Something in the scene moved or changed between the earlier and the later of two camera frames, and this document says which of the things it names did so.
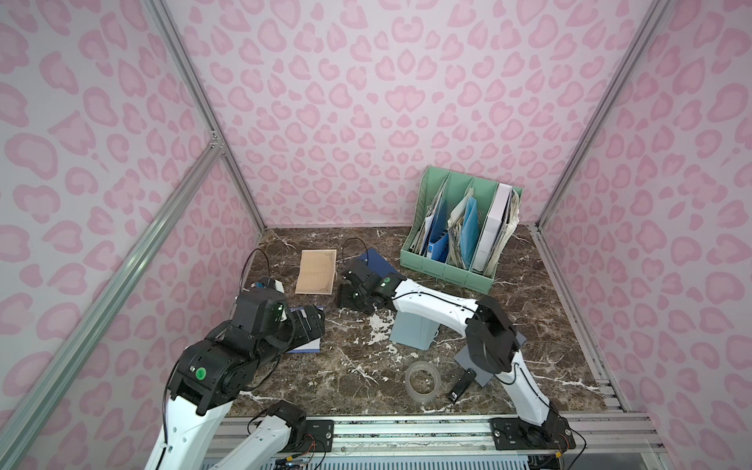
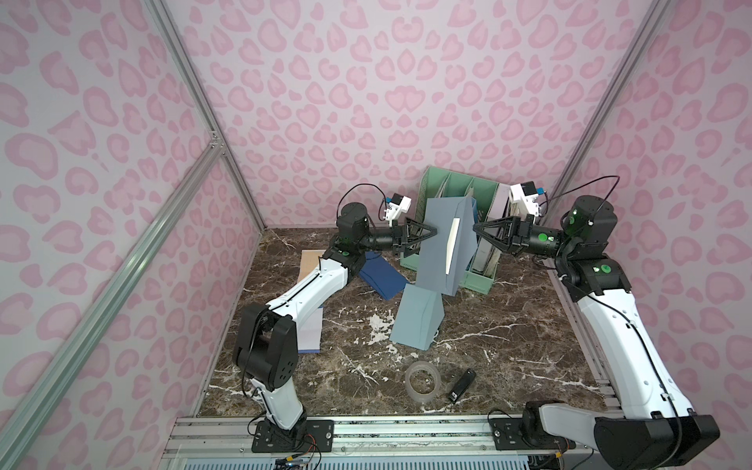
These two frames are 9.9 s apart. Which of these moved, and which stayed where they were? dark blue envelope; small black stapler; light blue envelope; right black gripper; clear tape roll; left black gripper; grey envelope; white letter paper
Moved: right black gripper; grey envelope; left black gripper
Stayed: small black stapler; dark blue envelope; white letter paper; clear tape roll; light blue envelope
